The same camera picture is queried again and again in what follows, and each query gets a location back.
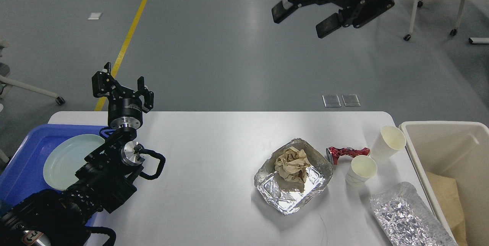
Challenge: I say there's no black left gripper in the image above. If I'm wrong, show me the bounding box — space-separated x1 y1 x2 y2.
92 62 154 129

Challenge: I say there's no mint green plate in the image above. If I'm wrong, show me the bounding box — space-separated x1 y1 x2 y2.
42 134 105 191

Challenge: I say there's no cream paper cup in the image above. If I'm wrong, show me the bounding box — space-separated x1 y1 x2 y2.
345 155 378 187
369 126 406 161

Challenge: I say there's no brown paper bag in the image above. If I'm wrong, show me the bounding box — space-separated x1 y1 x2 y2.
426 172 468 246

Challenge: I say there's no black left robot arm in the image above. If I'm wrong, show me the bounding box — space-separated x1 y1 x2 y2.
1 63 166 246

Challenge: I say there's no white floor marker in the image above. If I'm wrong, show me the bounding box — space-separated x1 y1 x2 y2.
87 12 103 20

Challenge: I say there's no metal floor plate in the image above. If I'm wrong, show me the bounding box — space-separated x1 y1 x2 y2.
341 94 361 107
322 94 342 107

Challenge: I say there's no white chair left background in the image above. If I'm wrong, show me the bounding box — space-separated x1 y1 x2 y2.
0 63 66 106

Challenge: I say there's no blue plastic tray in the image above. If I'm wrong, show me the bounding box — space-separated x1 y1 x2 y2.
1 124 102 210

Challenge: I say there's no white bar on floor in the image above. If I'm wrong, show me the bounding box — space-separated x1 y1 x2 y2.
468 37 489 45

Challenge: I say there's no crushed red can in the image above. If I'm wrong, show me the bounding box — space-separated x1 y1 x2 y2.
327 147 371 165

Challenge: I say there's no crumpled brown paper ball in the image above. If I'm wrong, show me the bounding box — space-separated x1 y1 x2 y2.
274 147 311 184

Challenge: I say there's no aluminium foil tray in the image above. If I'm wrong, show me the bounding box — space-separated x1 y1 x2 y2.
254 138 334 215

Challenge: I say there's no beige plastic bin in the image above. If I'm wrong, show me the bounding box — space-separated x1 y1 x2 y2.
399 121 489 246

